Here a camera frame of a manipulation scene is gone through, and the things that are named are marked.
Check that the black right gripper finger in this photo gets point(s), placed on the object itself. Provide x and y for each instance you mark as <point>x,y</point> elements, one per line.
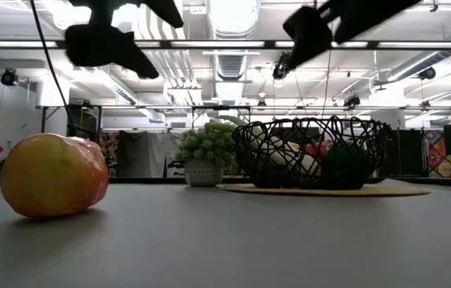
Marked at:
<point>365,12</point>
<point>309,32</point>

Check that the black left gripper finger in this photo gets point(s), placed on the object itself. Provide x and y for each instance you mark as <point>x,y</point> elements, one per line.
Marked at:
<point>167,10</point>
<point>101,46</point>

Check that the red bell pepper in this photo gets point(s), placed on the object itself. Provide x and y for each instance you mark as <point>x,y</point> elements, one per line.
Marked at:
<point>316,149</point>

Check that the green celery bunch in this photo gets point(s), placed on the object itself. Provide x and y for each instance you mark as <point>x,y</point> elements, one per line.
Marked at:
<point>231,120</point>

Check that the green lime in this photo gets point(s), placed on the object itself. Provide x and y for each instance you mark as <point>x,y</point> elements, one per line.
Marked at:
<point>345,164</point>

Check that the red-yellow mango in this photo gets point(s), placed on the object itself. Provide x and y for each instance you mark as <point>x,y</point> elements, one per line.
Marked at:
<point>49,176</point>

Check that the black ceiling spotlight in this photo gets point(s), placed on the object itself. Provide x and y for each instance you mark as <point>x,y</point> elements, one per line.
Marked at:
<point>279,72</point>
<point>427,73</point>
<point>9,77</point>

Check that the overhead LED light bar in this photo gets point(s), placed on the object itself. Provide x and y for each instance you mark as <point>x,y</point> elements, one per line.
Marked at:
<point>209,44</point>

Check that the grey hanging cloth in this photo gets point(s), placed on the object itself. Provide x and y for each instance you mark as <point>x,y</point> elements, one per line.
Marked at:
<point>137,154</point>

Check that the potted green succulent plant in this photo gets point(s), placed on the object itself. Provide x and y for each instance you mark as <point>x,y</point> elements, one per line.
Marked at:
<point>205,148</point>

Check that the round woven placemat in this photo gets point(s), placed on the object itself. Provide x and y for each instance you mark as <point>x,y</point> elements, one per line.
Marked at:
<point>389,190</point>

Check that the grey table mat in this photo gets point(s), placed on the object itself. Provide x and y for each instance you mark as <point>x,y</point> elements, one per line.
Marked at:
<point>209,256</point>

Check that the silver ventilation duct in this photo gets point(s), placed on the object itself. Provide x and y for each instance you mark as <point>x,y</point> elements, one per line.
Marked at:
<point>230,66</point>

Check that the black background rig frame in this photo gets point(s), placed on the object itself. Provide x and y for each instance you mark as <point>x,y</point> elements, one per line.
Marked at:
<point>221,107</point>

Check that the black aluminium table frame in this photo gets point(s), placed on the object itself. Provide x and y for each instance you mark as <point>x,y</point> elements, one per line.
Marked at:
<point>149,180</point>

